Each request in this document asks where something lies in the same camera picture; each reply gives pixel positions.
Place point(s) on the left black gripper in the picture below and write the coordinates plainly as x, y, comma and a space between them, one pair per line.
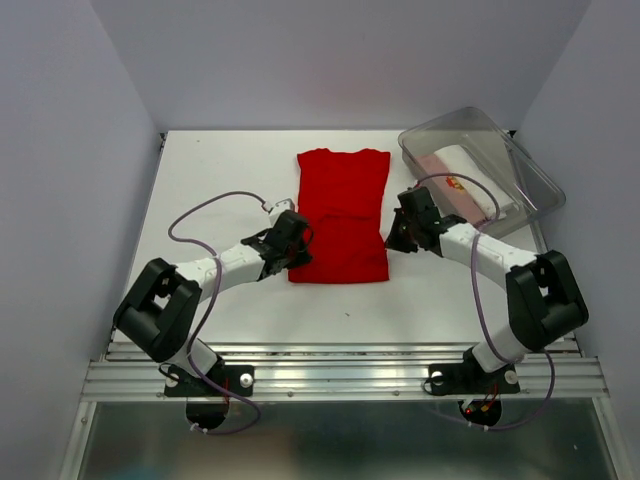
302, 258

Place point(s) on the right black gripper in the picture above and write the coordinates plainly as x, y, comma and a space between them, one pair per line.
393, 240

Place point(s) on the red t-shirt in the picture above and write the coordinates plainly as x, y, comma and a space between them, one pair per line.
341, 194

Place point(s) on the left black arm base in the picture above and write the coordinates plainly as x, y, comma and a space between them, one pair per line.
236, 378

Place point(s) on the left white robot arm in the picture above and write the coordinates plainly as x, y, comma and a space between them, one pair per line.
158, 311

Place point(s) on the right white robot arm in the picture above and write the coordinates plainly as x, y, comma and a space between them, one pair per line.
544, 302

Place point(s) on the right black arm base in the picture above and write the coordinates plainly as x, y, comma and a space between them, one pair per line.
468, 378

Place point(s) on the rolled pink t-shirt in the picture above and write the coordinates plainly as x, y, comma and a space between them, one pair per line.
447, 191

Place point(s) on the rolled white t-shirt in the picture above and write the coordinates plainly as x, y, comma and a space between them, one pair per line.
457, 160

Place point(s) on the clear plastic bin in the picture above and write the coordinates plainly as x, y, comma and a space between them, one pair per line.
533, 191

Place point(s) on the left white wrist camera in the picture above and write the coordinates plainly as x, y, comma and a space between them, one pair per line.
275, 209

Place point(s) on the aluminium mounting rail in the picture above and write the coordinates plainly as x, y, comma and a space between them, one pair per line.
342, 372

